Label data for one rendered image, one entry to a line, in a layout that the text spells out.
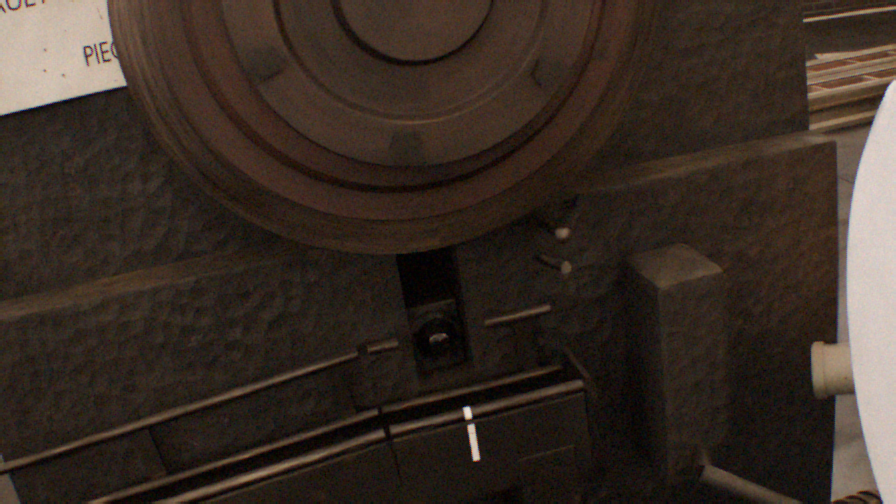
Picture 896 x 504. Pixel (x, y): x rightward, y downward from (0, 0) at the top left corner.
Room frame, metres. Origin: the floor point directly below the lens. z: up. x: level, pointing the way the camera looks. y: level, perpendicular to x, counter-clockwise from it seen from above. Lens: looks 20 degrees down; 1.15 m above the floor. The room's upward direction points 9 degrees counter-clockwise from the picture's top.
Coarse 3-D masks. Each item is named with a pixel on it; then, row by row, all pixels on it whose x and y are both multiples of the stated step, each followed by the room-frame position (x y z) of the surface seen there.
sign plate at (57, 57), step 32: (0, 0) 0.85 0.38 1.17; (32, 0) 0.85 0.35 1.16; (64, 0) 0.86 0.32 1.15; (96, 0) 0.86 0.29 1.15; (0, 32) 0.85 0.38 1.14; (32, 32) 0.85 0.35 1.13; (64, 32) 0.86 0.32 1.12; (96, 32) 0.86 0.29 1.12; (0, 64) 0.85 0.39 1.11; (32, 64) 0.85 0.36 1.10; (64, 64) 0.86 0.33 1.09; (96, 64) 0.86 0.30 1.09; (0, 96) 0.85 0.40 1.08; (32, 96) 0.85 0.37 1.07; (64, 96) 0.86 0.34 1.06
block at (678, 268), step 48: (624, 288) 0.88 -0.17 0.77; (672, 288) 0.80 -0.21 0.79; (720, 288) 0.81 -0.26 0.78; (672, 336) 0.80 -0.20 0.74; (720, 336) 0.81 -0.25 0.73; (672, 384) 0.80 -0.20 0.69; (720, 384) 0.81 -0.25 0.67; (672, 432) 0.80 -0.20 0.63; (720, 432) 0.81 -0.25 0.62; (672, 480) 0.80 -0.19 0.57
